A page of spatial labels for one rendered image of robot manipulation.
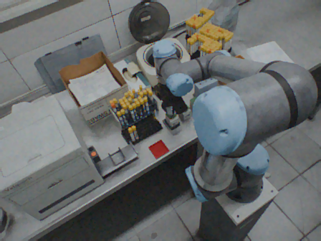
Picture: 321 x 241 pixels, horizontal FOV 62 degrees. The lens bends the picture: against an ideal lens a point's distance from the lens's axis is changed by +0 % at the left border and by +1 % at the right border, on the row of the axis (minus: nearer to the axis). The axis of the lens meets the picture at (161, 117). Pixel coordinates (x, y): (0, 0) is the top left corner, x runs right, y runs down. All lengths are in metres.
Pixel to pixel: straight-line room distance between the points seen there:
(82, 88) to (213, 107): 1.02
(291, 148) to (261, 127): 1.84
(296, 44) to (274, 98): 1.22
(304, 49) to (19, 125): 1.41
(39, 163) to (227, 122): 0.63
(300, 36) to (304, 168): 0.98
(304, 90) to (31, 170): 0.76
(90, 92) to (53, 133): 0.45
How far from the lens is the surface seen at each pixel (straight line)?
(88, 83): 1.40
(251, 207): 1.05
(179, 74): 0.81
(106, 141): 1.23
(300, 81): 0.51
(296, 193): 2.14
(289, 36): 1.73
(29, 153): 0.95
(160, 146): 1.16
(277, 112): 0.47
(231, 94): 0.46
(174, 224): 1.94
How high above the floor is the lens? 1.88
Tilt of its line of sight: 54 degrees down
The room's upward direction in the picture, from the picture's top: 8 degrees counter-clockwise
